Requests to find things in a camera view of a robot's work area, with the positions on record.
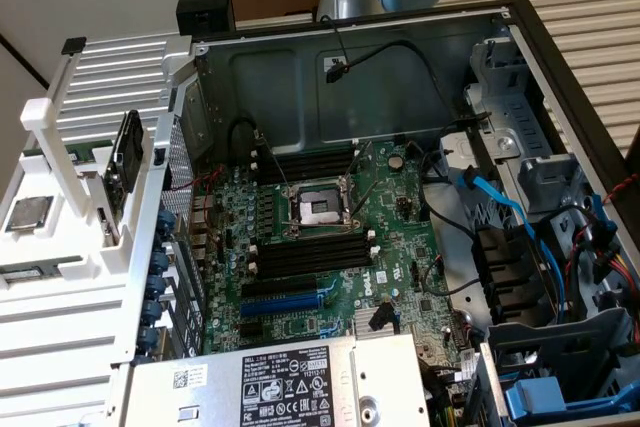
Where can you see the RAM slot black clips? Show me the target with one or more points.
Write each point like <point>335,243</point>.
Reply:
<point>315,241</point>
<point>315,164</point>
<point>315,258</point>
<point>315,170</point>

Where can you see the RAM slot white clips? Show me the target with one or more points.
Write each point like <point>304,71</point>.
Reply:
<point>315,151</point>
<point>315,266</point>
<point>315,249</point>
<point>315,157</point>

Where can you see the CPU socket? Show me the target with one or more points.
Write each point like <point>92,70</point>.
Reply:
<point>320,207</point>

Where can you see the silver coin battery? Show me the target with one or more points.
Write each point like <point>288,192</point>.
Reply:
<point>396,162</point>

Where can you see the green motherboard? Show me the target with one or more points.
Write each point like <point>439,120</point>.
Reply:
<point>400,247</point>

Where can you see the long black expansion slot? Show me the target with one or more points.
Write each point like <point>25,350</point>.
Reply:
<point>280,287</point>

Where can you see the open grey PC case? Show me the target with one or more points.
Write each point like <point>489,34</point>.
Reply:
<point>270,92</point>

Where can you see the silver rear port block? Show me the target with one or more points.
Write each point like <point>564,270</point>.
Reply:
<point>199,253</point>
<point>204,202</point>
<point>200,237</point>
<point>203,217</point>

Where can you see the blue expansion slot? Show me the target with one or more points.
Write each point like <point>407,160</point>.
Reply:
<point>280,304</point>

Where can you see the silver finned heat sink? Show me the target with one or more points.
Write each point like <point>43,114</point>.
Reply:
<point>362,322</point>

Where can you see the short black expansion slot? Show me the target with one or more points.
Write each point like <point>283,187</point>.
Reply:
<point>250,330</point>

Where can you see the silver power supply with label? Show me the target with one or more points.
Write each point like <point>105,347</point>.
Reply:
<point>390,362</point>

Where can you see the black disk drive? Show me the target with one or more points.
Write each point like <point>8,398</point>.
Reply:
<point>127,152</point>

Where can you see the black box device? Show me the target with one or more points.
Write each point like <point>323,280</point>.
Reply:
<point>205,12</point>

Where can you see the grey metal disk bay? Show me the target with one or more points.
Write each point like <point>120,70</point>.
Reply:
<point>520,112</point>

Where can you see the white parts rack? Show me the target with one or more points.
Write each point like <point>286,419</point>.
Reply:
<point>75,247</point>

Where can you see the grey plastic drive cage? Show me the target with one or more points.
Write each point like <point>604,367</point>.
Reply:
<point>550,347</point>

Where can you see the small black cap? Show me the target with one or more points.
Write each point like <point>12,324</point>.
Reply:
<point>73,45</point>

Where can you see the silver CPU chip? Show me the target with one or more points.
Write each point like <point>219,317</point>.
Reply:
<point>29,213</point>

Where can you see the blue plastic latch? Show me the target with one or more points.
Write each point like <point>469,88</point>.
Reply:
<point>535,397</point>

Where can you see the green card with metal bracket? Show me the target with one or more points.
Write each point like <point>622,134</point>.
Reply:
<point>112,192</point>

